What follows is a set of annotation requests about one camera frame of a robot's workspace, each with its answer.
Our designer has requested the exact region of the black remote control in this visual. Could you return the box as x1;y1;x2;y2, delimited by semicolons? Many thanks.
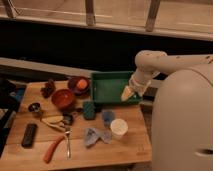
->
21;123;37;148

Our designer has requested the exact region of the yellow banana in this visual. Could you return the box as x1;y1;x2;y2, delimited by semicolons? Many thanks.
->
41;116;63;124

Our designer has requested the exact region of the small dark object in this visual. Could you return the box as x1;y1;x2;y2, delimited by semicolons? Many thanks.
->
62;114;74;125

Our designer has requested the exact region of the red-brown bowl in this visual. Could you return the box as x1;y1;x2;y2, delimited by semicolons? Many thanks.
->
51;89;76;110

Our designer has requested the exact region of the dark equipment at left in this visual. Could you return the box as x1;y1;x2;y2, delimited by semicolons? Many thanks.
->
0;77;24;156

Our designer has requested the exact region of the blue small cup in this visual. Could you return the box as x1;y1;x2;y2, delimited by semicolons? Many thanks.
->
101;110;115;127

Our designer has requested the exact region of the wooden cutting board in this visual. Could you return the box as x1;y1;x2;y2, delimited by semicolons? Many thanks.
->
0;82;152;171

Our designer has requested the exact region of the green plastic tray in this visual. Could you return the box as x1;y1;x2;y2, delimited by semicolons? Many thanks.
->
90;71;141;105

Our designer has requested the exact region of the small metal cup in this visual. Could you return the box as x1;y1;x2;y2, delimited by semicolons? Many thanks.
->
28;102;42;116

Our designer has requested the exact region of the orange handled tool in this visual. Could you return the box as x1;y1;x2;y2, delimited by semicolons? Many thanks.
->
43;136;65;163

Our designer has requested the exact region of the blue crumpled cloth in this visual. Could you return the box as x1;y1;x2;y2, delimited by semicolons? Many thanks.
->
84;128;112;148

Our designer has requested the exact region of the purple bowl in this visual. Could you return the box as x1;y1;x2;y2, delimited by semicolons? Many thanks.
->
68;76;90;96

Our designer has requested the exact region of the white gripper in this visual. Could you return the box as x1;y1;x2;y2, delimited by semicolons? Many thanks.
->
121;73;151;101

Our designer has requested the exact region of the teal sponge block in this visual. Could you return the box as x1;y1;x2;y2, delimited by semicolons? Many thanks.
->
83;101;95;120

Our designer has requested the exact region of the white paper cup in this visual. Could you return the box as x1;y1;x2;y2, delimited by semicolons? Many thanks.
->
110;118;128;139

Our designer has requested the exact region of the dark grape bunch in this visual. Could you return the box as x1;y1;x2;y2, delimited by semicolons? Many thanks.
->
41;79;55;98

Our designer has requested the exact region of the metal spoon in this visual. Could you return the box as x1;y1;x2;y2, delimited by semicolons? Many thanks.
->
65;127;71;158

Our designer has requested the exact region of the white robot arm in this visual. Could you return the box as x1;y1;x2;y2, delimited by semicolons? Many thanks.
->
121;50;213;171

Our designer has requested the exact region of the orange apple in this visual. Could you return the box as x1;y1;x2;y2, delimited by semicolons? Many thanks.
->
77;79;88;90

